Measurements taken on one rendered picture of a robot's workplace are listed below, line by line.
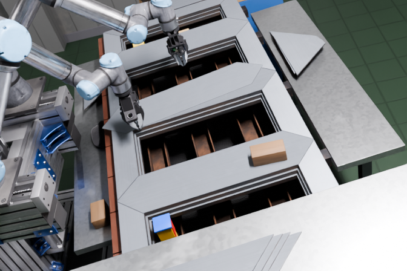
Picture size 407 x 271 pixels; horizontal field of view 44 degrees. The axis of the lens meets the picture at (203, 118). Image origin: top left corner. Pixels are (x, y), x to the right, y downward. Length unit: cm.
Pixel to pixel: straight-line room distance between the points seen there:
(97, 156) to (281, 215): 115
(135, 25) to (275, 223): 95
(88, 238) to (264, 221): 87
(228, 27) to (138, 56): 47
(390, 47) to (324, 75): 145
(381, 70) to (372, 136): 152
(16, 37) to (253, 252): 91
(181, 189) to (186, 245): 41
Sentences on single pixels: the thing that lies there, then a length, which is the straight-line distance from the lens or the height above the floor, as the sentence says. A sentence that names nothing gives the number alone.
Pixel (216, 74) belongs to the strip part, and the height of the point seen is 87.
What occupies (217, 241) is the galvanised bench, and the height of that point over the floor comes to 105.
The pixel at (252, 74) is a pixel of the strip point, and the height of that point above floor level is 87.
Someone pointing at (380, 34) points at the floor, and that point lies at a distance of 381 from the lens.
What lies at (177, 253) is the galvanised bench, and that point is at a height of 105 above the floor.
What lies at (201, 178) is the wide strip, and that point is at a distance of 179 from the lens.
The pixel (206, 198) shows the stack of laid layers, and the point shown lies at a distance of 175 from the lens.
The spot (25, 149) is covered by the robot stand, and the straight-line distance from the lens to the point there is 216.
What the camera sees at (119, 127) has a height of 87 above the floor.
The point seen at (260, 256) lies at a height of 107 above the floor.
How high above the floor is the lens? 219
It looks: 41 degrees down
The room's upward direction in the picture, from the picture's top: 18 degrees counter-clockwise
